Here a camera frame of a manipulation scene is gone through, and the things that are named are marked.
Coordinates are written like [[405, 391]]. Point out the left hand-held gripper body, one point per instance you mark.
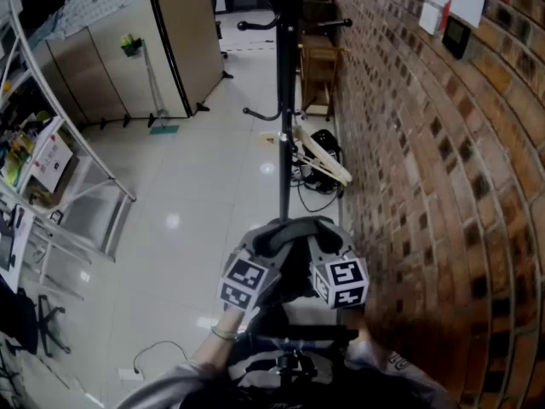
[[244, 281]]

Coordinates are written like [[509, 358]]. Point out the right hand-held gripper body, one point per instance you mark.
[[340, 281]]

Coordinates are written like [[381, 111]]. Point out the dark grey garment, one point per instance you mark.
[[294, 271]]

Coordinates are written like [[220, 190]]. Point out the black coat rack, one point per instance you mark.
[[284, 100]]

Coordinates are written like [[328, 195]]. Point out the person's right forearm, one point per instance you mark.
[[370, 335]]

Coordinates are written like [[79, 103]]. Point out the person's left forearm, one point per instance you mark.
[[215, 347]]

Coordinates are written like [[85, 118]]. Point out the green wrist band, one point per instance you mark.
[[223, 335]]

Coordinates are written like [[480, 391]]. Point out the wooden clothes hanger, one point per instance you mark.
[[323, 160]]

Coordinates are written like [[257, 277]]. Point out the person's grey top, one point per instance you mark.
[[179, 388]]

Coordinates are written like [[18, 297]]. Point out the black bag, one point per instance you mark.
[[327, 143]]

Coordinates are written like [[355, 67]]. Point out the white power strip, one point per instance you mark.
[[131, 374]]

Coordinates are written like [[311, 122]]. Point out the black office chair base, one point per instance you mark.
[[53, 326]]

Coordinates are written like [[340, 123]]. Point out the white metal shelf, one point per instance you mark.
[[72, 177]]

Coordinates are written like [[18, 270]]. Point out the wooden folding stand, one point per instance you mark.
[[319, 79]]

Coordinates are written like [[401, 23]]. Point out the green flat mop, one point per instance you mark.
[[155, 92]]

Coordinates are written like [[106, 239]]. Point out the white cardboard box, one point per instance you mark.
[[51, 160]]

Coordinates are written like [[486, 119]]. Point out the beige partition screen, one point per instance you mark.
[[127, 58]]

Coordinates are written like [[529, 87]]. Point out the green hanging holder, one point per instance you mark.
[[131, 46]]

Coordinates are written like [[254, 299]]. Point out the black chest camera mount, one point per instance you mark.
[[294, 356]]

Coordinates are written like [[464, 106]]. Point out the black wall device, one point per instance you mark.
[[455, 36]]

